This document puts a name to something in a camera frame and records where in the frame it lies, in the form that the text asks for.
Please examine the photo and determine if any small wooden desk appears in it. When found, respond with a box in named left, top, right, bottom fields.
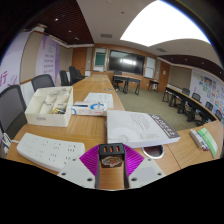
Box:
left=147, top=79, right=160, bottom=93

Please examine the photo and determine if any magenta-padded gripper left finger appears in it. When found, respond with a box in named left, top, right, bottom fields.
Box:
left=56, top=144, right=102, bottom=190

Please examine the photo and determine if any white compartment organizer box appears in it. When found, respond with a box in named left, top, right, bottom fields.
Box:
left=24, top=86, right=74, bottom=128

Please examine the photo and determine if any green and white wall board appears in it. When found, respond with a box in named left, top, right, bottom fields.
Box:
left=92, top=47, right=108, bottom=73

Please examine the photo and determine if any narrow purple wall banner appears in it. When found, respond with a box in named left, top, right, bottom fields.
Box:
left=35, top=34, right=61, bottom=84

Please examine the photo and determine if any green booklet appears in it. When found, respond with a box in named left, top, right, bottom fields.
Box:
left=197, top=127, right=219, bottom=159

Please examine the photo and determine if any large bright ceiling light panel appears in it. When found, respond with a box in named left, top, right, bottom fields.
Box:
left=119, top=0, right=212, bottom=48

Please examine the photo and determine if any group of colourful wall posters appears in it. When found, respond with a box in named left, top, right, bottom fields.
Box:
left=196, top=74, right=224, bottom=114

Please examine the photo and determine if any wide white purple wall banner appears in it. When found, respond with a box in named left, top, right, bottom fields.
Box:
left=0, top=31, right=30, bottom=94

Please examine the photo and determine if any black mesh office chair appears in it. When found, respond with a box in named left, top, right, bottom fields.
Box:
left=30, top=73, right=56, bottom=93
left=0, top=84, right=28, bottom=141

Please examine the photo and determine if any row of black office chairs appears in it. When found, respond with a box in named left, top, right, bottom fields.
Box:
left=59, top=65, right=86, bottom=87

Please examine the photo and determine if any brown wooden door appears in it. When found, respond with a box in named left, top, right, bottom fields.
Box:
left=71, top=47, right=88, bottom=76
left=158, top=61, right=171, bottom=91

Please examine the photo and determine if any group of black office chairs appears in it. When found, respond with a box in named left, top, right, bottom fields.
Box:
left=179, top=87, right=224, bottom=123

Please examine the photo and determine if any white printed paper sheet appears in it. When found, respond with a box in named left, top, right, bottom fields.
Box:
left=83, top=92, right=115, bottom=110

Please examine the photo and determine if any black chair behind desk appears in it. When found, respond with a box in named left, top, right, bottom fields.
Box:
left=113, top=70, right=124, bottom=84

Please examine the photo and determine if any large black wall screen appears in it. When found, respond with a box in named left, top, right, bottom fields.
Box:
left=108, top=49, right=146, bottom=76

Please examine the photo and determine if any long wooden side table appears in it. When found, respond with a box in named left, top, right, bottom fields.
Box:
left=162, top=84, right=216, bottom=124

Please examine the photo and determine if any white power strip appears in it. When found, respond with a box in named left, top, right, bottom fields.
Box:
left=16, top=132, right=86, bottom=173

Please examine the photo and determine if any white power strip cable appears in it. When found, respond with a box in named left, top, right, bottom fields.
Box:
left=1, top=132, right=19, bottom=155

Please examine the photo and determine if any round table cable grommet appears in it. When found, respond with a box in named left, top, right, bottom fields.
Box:
left=141, top=144, right=166, bottom=160

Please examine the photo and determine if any flat white and blue box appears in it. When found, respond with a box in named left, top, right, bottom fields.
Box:
left=70, top=101, right=108, bottom=117

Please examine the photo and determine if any white book with dark stripe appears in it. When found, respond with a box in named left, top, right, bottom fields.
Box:
left=105, top=109, right=181, bottom=149

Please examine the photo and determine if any white marker set box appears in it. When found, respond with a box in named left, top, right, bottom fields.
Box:
left=189, top=128, right=206, bottom=150

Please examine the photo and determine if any wooden desk with dark legs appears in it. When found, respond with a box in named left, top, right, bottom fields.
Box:
left=112, top=74, right=142, bottom=96

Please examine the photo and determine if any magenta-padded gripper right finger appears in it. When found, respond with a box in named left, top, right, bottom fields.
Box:
left=123, top=144, right=167, bottom=190

